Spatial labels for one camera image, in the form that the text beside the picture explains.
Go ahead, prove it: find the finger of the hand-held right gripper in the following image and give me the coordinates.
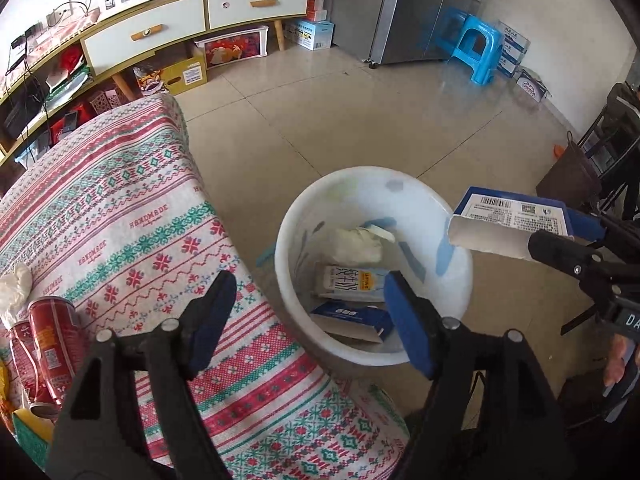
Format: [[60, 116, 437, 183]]
[[566, 208, 640, 266], [527, 229, 626, 301]]

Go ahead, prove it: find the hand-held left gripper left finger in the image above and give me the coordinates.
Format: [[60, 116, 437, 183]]
[[45, 270, 238, 480]]

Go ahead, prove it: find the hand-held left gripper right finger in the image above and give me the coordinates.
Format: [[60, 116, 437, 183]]
[[384, 271, 576, 480]]

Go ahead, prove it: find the small blue paper box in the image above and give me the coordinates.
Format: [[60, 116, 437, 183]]
[[310, 301, 396, 343]]

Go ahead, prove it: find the blue and white carton box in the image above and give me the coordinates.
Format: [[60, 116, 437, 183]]
[[447, 186, 576, 261]]

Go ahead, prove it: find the white milk carton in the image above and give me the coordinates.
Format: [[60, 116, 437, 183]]
[[312, 265, 391, 303]]

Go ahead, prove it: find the white tissue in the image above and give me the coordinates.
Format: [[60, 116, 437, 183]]
[[0, 262, 33, 328], [330, 225, 396, 266]]

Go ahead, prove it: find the white plastic bucket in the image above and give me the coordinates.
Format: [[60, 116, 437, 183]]
[[256, 166, 475, 367]]

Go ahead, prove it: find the person's right hand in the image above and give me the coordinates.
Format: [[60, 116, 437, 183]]
[[602, 335, 640, 387]]

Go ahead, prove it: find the brown paper bag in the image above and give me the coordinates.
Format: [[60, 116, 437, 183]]
[[537, 132, 603, 211]]

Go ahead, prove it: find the black chair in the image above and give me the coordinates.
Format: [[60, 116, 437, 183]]
[[575, 82, 640, 221]]

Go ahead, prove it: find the open white cardboard box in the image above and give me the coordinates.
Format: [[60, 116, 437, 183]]
[[515, 67, 553, 103]]

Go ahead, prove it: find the patterned red green tablecloth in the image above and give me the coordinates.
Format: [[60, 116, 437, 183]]
[[0, 92, 411, 480]]

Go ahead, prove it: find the red soda can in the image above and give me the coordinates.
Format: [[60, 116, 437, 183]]
[[5, 320, 61, 417], [27, 296, 83, 406]]

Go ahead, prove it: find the white blue cardboard box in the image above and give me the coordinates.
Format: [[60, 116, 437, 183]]
[[497, 20, 532, 78]]

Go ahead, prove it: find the yellow green packet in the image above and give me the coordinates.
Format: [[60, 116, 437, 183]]
[[12, 407, 56, 456]]

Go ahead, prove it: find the blue plastic stool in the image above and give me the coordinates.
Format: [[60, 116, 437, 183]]
[[447, 12, 506, 86]]

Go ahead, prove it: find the yellow cardboard box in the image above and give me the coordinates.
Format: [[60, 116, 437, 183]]
[[160, 57, 208, 95]]

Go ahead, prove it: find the colourful snack bag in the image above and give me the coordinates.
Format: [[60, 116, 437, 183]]
[[134, 65, 168, 96]]

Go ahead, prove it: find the clear storage box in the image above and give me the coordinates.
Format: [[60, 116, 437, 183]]
[[195, 25, 270, 68]]

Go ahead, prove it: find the silver refrigerator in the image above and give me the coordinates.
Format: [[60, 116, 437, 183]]
[[327, 0, 501, 67]]

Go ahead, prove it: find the black device on shelf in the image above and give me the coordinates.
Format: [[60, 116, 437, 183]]
[[2, 92, 48, 138]]

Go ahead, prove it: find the wide white cabinet drawer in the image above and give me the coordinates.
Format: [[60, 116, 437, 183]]
[[82, 0, 206, 77]]

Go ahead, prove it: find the white blue appliance box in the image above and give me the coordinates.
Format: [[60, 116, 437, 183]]
[[285, 19, 335, 51]]

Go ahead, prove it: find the wooden tv cabinet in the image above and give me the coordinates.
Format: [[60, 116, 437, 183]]
[[0, 0, 313, 161]]

